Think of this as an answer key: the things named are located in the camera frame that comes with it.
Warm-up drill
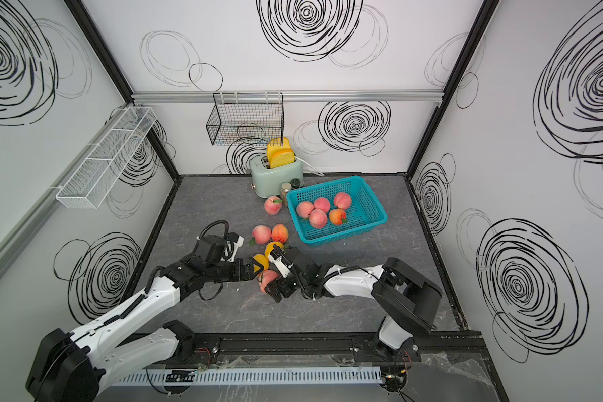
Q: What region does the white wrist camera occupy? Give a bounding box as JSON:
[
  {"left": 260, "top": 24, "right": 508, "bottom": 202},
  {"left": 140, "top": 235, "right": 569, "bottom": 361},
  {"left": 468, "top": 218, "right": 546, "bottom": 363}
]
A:
[
  {"left": 224, "top": 232, "right": 244, "bottom": 262},
  {"left": 268, "top": 249, "right": 294, "bottom": 278}
]

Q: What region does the black corner frame post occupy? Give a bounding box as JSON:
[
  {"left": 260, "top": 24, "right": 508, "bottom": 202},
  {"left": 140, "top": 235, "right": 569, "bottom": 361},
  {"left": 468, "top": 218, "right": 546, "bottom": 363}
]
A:
[
  {"left": 64, "top": 0, "right": 180, "bottom": 183},
  {"left": 405, "top": 0, "right": 500, "bottom": 181}
]

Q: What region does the yellow toast slice right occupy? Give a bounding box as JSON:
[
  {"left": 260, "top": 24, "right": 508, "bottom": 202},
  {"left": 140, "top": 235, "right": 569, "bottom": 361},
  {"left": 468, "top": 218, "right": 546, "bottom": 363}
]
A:
[{"left": 269, "top": 148, "right": 296, "bottom": 169}]

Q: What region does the white slotted cable duct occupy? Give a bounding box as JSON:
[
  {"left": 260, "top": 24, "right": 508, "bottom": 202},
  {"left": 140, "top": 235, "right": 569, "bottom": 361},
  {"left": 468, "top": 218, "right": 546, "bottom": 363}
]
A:
[{"left": 115, "top": 367, "right": 383, "bottom": 387}]

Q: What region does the teal plastic basket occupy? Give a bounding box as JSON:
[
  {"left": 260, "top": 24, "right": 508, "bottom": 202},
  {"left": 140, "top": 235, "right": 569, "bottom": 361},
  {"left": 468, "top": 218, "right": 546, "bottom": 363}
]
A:
[{"left": 287, "top": 176, "right": 388, "bottom": 246}]

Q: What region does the black wire hanging basket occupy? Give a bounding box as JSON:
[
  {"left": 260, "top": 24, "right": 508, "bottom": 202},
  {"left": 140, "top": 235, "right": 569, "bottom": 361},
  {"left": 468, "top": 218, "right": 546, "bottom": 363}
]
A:
[{"left": 205, "top": 91, "right": 286, "bottom": 147}]

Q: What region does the white toaster power cable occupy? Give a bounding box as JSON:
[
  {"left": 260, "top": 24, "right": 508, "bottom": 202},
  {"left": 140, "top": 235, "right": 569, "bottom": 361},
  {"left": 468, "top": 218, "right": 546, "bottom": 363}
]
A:
[{"left": 295, "top": 156, "right": 326, "bottom": 178}]

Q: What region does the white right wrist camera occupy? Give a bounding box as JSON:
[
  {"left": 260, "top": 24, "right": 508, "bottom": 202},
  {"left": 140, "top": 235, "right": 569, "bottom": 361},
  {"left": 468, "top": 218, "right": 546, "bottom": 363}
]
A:
[{"left": 268, "top": 249, "right": 294, "bottom": 278}]

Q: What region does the white wire wall shelf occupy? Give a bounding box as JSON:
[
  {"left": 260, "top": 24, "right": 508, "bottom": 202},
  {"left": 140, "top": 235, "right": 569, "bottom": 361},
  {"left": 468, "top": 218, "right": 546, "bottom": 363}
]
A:
[{"left": 55, "top": 106, "right": 157, "bottom": 209}]

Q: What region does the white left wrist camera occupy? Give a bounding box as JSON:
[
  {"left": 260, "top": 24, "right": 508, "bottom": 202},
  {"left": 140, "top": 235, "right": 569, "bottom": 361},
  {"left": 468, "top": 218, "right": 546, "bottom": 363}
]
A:
[{"left": 224, "top": 232, "right": 244, "bottom": 262}]

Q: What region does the black corner frame post left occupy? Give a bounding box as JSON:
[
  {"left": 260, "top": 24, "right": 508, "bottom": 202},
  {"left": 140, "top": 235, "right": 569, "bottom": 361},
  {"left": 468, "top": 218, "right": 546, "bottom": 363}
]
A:
[{"left": 64, "top": 0, "right": 180, "bottom": 183}]

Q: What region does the yellow toast slice left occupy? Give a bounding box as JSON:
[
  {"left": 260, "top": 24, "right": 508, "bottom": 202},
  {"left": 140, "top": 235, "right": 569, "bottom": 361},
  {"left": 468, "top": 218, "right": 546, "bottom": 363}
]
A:
[{"left": 266, "top": 137, "right": 291, "bottom": 162}]

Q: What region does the mint green toaster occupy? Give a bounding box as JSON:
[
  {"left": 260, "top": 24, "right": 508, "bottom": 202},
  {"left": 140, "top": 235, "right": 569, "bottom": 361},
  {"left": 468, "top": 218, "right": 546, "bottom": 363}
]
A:
[{"left": 249, "top": 156, "right": 304, "bottom": 199}]

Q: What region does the yellow peach upper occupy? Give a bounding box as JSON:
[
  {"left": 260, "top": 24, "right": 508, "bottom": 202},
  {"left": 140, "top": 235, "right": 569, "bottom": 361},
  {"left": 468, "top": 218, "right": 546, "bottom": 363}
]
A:
[{"left": 264, "top": 241, "right": 285, "bottom": 257}]

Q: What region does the grey horizontal wall rail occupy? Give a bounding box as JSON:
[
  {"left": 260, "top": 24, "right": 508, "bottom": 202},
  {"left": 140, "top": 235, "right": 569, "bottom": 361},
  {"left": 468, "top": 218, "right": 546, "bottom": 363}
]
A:
[{"left": 132, "top": 90, "right": 444, "bottom": 104}]

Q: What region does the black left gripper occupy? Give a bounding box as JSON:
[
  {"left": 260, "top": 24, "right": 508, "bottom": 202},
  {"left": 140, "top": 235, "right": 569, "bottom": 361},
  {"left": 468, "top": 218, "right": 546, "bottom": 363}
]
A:
[{"left": 206, "top": 255, "right": 266, "bottom": 283}]

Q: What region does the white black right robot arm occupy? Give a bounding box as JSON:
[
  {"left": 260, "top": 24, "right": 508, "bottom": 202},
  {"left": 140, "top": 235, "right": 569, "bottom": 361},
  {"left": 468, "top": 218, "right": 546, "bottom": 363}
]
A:
[{"left": 257, "top": 258, "right": 442, "bottom": 352}]

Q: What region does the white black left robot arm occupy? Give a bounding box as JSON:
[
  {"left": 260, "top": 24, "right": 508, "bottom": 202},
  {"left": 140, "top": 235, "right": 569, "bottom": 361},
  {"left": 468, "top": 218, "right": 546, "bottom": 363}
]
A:
[{"left": 25, "top": 258, "right": 264, "bottom": 401}]

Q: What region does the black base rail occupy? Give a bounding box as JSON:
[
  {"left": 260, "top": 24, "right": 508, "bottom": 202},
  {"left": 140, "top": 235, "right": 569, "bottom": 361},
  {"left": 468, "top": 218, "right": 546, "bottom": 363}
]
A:
[{"left": 186, "top": 331, "right": 486, "bottom": 363}]

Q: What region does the yellow peach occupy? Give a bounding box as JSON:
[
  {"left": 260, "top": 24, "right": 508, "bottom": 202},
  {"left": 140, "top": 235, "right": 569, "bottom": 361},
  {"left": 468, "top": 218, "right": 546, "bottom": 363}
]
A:
[
  {"left": 264, "top": 241, "right": 285, "bottom": 257},
  {"left": 253, "top": 254, "right": 270, "bottom": 272}
]

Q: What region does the black corner frame post right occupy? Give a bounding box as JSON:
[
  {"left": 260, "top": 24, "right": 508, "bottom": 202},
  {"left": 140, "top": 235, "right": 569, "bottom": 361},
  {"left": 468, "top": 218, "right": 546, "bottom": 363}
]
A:
[{"left": 405, "top": 0, "right": 500, "bottom": 181}]

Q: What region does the pink peach front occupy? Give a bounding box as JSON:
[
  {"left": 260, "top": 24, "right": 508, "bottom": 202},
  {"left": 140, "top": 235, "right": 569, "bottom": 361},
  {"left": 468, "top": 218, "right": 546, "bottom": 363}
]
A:
[{"left": 308, "top": 209, "right": 328, "bottom": 229}]

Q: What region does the yellow toast slice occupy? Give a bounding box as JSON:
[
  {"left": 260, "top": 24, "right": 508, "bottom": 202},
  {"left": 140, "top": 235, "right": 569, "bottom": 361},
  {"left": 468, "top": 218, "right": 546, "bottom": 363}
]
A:
[
  {"left": 269, "top": 148, "right": 296, "bottom": 169},
  {"left": 266, "top": 137, "right": 291, "bottom": 162}
]

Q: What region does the glass spice jar silver lid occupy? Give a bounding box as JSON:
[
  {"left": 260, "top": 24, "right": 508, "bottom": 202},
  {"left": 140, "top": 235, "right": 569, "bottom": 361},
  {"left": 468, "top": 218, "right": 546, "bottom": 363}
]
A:
[{"left": 280, "top": 182, "right": 292, "bottom": 207}]

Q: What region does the yellow peach lower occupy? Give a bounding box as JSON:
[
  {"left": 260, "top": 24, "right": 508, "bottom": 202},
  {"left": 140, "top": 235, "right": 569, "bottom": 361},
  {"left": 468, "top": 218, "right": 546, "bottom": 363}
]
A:
[{"left": 253, "top": 254, "right": 270, "bottom": 272}]

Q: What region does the orange wrinkled peach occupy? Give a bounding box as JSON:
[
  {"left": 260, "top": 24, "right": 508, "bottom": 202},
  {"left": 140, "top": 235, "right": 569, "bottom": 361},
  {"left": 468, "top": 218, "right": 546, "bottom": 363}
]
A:
[
  {"left": 328, "top": 209, "right": 348, "bottom": 226},
  {"left": 271, "top": 224, "right": 289, "bottom": 244}
]

